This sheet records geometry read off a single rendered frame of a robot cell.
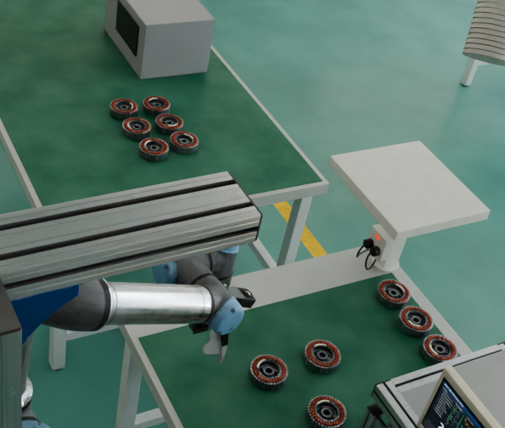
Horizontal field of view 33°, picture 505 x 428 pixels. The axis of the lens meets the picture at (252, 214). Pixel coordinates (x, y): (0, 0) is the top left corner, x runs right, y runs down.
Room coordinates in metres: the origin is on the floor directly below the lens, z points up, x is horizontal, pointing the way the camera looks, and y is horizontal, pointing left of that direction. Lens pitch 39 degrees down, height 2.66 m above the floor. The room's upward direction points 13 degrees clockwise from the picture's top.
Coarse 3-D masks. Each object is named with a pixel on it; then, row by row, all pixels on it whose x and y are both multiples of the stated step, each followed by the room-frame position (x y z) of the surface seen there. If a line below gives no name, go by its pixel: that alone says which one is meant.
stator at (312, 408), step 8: (312, 400) 1.57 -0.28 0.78; (320, 400) 1.58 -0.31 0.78; (328, 400) 1.58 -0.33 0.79; (336, 400) 1.59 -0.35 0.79; (312, 408) 1.54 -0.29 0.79; (328, 408) 1.56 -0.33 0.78; (336, 408) 1.56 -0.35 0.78; (344, 408) 1.57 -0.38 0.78; (312, 416) 1.51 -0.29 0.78; (320, 416) 1.54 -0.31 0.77; (328, 416) 1.53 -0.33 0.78; (336, 416) 1.55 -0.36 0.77; (344, 416) 1.54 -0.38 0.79; (312, 424) 1.50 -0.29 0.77; (320, 424) 1.50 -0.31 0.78; (328, 424) 1.50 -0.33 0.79; (336, 424) 1.51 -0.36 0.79
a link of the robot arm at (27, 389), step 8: (32, 336) 1.03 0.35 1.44; (24, 344) 1.00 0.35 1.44; (24, 352) 1.00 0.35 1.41; (24, 360) 1.01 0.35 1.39; (24, 368) 1.01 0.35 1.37; (24, 376) 1.01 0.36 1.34; (24, 384) 1.01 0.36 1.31; (24, 392) 1.01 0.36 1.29; (32, 392) 1.03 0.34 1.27; (24, 400) 1.00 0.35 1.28; (24, 408) 0.99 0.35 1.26; (24, 416) 0.98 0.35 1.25; (32, 416) 1.00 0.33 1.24
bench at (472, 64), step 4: (472, 60) 5.14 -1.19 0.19; (476, 60) 5.14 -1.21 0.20; (468, 64) 5.16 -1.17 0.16; (472, 64) 5.13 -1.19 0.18; (476, 64) 5.15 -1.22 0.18; (480, 64) 5.18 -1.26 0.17; (484, 64) 5.19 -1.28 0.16; (468, 68) 5.15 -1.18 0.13; (472, 68) 5.13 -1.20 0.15; (476, 68) 5.16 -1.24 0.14; (464, 72) 5.16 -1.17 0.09; (468, 72) 5.14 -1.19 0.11; (472, 72) 5.14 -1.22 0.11; (464, 76) 5.15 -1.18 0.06; (468, 76) 5.13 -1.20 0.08; (472, 76) 5.15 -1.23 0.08; (464, 80) 5.14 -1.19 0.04; (468, 80) 5.13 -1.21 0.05; (464, 84) 5.13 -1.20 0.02; (468, 84) 5.14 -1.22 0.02
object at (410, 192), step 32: (352, 160) 2.17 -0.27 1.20; (384, 160) 2.21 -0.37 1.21; (416, 160) 2.25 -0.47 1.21; (352, 192) 2.06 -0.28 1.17; (384, 192) 2.05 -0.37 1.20; (416, 192) 2.08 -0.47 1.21; (448, 192) 2.12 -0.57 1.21; (384, 224) 1.92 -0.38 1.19; (416, 224) 1.93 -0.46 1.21; (448, 224) 1.98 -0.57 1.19; (384, 256) 2.20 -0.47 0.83
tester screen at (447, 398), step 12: (444, 384) 1.28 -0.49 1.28; (444, 396) 1.27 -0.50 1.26; (456, 396) 1.25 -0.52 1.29; (432, 408) 1.28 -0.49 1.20; (444, 408) 1.26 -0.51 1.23; (456, 408) 1.23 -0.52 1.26; (432, 420) 1.27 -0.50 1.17; (444, 420) 1.24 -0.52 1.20; (456, 420) 1.22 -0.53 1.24; (468, 420) 1.20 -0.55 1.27
